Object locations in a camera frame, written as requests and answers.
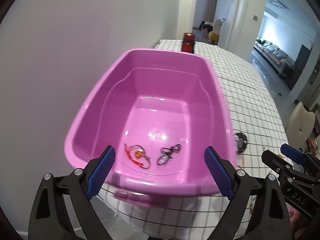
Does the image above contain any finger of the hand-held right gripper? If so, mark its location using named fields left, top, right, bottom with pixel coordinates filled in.
left=261, top=149, right=295, bottom=178
left=280, top=144, right=320, bottom=178

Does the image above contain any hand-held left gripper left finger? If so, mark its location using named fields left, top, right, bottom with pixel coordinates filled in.
left=28, top=145, right=117, bottom=240

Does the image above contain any cream chair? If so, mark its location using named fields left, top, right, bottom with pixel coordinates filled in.
left=287, top=102, right=316, bottom=150

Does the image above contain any red cord bracelet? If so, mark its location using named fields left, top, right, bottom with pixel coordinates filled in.
left=124, top=144, right=152, bottom=170

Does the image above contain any pink plastic basin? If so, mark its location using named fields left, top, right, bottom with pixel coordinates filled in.
left=64, top=48, right=238, bottom=207

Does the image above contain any white door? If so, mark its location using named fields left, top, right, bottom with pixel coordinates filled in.
left=226, top=0, right=250, bottom=51

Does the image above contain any grey sofa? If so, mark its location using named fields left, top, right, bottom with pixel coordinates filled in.
left=254, top=39, right=293, bottom=68

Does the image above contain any yellow white plush toy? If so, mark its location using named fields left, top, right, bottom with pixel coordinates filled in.
left=208, top=19, right=224, bottom=43

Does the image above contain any dark cabinet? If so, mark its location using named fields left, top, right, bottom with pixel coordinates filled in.
left=291, top=44, right=318, bottom=89

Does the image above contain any white checked tablecloth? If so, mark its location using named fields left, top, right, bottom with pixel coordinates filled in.
left=96, top=39, right=294, bottom=239

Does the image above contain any black cord bracelet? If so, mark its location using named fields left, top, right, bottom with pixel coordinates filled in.
left=157, top=144, right=182, bottom=166

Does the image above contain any red water bottle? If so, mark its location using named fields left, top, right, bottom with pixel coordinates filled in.
left=181, top=32, right=195, bottom=54

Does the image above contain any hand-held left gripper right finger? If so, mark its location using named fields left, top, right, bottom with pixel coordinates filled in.
left=204, top=146, right=293, bottom=240

